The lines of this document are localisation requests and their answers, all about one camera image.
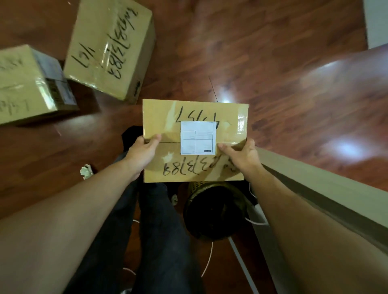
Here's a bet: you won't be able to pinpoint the person's left hand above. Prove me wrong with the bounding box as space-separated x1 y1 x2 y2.
124 134 162 182

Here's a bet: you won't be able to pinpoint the person's right hand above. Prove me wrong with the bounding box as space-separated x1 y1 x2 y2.
217 138 263 182

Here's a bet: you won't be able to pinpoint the cardboard box with white label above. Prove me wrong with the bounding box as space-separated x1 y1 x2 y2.
142 99 250 183

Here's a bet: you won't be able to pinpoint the person's right forearm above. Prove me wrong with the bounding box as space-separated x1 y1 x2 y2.
247 165 388 294

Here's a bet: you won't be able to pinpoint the person's left forearm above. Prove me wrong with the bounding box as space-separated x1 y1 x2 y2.
0 159 141 294

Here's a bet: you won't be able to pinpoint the white shipping label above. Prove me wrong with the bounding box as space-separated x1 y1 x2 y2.
180 121 217 155

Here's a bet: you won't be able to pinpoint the black woven waste basket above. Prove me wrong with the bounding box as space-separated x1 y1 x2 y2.
183 181 252 241

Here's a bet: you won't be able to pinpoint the person's dark trousers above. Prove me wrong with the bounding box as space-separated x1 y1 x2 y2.
63 126 207 294

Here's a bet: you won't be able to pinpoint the large handwritten cardboard box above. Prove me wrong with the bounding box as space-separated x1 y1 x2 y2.
63 0 156 104

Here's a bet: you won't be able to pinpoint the beige table edge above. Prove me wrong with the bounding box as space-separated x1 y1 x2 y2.
256 147 388 255

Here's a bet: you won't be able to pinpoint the white table leg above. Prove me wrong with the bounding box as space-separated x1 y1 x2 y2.
228 236 260 294

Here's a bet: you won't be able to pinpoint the cardboard box with grey labels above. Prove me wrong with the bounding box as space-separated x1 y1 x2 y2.
0 44 79 125

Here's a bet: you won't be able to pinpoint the white cable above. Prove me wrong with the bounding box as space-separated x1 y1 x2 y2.
121 185 270 294

